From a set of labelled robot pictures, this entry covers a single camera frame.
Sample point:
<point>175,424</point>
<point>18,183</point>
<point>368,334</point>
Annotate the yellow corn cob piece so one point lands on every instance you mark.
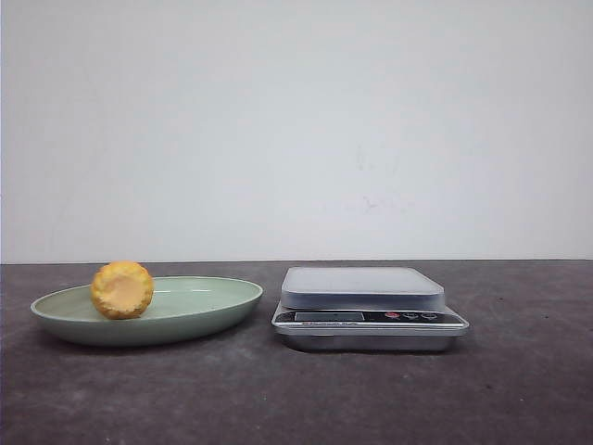
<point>122,290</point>

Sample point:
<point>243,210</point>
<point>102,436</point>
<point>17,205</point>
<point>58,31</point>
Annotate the silver digital kitchen scale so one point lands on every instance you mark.
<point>365,308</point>

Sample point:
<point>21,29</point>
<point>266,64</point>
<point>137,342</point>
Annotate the light green oval plate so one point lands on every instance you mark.
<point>182,308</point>

